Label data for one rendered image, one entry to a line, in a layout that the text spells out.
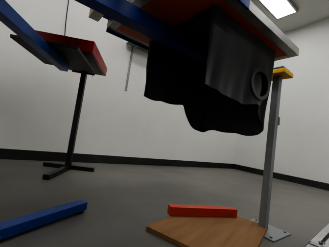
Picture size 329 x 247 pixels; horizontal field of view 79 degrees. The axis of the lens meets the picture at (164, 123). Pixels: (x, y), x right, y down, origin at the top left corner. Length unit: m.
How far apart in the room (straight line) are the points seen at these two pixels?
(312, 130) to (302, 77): 1.02
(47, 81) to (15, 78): 0.30
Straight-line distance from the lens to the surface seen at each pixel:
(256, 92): 1.02
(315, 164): 4.31
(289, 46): 1.16
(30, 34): 1.35
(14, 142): 2.71
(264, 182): 1.37
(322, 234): 0.83
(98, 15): 1.15
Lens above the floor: 0.44
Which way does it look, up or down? 5 degrees up
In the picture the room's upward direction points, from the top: 8 degrees clockwise
